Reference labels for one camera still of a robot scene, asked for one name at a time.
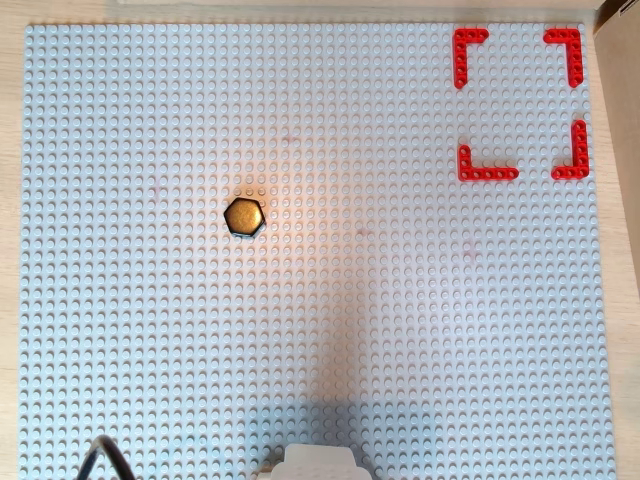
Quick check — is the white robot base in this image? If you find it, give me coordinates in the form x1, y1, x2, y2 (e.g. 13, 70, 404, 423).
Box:
269, 442, 375, 480

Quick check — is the grey Lego baseplate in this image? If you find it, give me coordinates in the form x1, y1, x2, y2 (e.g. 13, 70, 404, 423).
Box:
18, 22, 617, 480

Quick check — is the large cardboard box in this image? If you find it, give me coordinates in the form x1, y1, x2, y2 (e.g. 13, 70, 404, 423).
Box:
592, 0, 640, 480

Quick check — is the red L-shaped Lego beam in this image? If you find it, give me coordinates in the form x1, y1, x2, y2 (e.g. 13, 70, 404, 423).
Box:
550, 119, 590, 181
453, 27, 490, 90
543, 27, 585, 90
457, 144, 520, 182

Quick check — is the black camera cable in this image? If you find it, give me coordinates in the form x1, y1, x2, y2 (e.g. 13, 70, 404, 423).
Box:
77, 434, 135, 480

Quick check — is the dark hexagonal Lego piece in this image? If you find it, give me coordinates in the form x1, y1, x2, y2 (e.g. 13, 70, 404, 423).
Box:
223, 197, 267, 240

